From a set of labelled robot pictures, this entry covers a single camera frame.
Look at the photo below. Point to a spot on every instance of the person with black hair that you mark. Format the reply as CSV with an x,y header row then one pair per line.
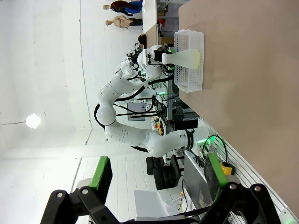
x,y
142,39

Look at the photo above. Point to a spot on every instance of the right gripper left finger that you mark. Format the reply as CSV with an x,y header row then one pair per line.
x,y
101,177

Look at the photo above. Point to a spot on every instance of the round ceiling lamp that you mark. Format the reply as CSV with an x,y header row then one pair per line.
x,y
33,121

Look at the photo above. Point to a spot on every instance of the black padded chair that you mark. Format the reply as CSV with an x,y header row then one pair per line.
x,y
163,175

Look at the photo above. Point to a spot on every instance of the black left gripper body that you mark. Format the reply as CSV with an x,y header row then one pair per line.
x,y
158,56

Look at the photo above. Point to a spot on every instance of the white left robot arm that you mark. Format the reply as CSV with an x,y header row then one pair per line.
x,y
130,137

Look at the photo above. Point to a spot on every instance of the empty white perforated basket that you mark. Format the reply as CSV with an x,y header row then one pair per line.
x,y
189,79

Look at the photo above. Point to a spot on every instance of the mannequin in red blue clothes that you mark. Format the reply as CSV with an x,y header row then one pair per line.
x,y
123,7

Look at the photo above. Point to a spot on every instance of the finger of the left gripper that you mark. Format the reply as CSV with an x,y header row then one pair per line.
x,y
170,67
170,51

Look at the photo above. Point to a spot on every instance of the bare beige mannequin torso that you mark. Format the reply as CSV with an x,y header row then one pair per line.
x,y
119,22

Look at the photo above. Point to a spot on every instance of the grey flat monitor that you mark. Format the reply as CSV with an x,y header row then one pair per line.
x,y
194,177

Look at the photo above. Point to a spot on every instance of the white background table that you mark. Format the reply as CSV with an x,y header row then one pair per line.
x,y
149,14

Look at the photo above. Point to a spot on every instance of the yellow emergency stop box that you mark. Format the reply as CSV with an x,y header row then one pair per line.
x,y
159,128
226,168

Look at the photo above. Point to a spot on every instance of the conical flask with yellow liquid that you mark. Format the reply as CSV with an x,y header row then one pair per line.
x,y
184,58

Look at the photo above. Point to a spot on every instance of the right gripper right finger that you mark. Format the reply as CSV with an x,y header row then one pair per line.
x,y
216,179

